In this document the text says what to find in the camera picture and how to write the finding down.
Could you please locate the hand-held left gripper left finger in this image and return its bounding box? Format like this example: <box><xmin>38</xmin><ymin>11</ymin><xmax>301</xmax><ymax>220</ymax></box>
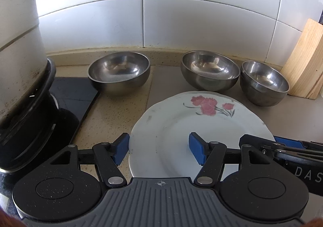
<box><xmin>49</xmin><ymin>133</ymin><xmax>131</xmax><ymax>188</ymax></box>

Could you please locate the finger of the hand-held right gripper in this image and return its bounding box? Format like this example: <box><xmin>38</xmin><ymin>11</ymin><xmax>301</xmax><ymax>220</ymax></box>
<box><xmin>239</xmin><ymin>134</ymin><xmax>323</xmax><ymax>161</ymax></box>
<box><xmin>274</xmin><ymin>136</ymin><xmax>323</xmax><ymax>150</ymax></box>

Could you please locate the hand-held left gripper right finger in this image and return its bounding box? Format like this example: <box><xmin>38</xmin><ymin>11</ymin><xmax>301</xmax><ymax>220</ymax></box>
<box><xmin>188</xmin><ymin>132</ymin><xmax>275</xmax><ymax>188</ymax></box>

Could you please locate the white plate with pink flower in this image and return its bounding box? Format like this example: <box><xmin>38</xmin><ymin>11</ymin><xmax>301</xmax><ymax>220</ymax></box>
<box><xmin>128</xmin><ymin>90</ymin><xmax>277</xmax><ymax>180</ymax></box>

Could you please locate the stainless steel bowl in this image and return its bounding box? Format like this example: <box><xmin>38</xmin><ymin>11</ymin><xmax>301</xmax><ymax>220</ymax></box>
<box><xmin>87</xmin><ymin>52</ymin><xmax>151</xmax><ymax>97</ymax></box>
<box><xmin>239</xmin><ymin>60</ymin><xmax>290</xmax><ymax>107</ymax></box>
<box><xmin>180</xmin><ymin>50</ymin><xmax>241</xmax><ymax>92</ymax></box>

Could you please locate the black glass gas stove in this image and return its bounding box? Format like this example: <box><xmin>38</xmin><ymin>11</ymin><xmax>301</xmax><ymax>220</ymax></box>
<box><xmin>0</xmin><ymin>58</ymin><xmax>100</xmax><ymax>217</ymax></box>

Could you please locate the wooden knife block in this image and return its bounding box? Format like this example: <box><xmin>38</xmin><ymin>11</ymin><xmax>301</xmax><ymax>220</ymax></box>
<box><xmin>280</xmin><ymin>18</ymin><xmax>323</xmax><ymax>100</ymax></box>

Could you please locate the aluminium pressure cooker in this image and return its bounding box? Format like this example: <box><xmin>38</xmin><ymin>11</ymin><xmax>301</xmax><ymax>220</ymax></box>
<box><xmin>0</xmin><ymin>0</ymin><xmax>72</xmax><ymax>127</ymax></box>

